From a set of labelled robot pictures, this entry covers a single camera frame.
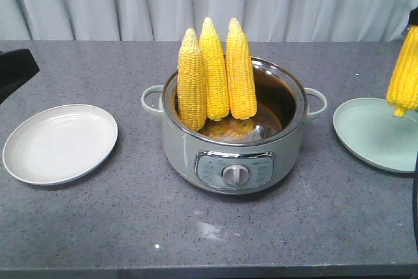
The cream white plate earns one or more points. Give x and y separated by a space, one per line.
60 144

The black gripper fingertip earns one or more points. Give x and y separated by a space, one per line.
413 17

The green electric cooking pot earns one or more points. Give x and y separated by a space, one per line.
238 157

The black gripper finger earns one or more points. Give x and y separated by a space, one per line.
17 68

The bright yellow corn cob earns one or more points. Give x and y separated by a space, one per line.
402 90

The pale yellow corn cob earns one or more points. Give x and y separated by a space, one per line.
191 82

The light green plate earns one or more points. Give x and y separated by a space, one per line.
368 128

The white pleated curtain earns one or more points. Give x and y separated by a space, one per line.
166 20

